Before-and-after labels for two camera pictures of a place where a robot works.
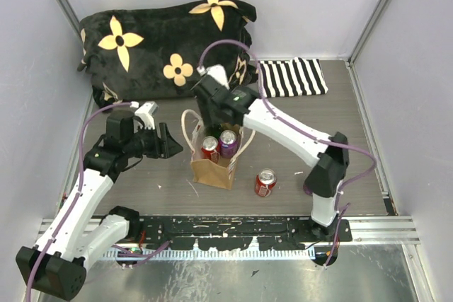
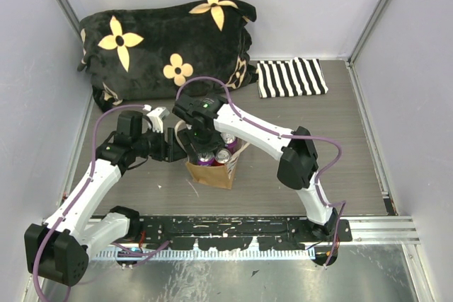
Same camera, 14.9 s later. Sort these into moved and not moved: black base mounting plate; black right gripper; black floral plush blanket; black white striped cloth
Moved: black right gripper
Not moved: black floral plush blanket; black base mounting plate; black white striped cloth
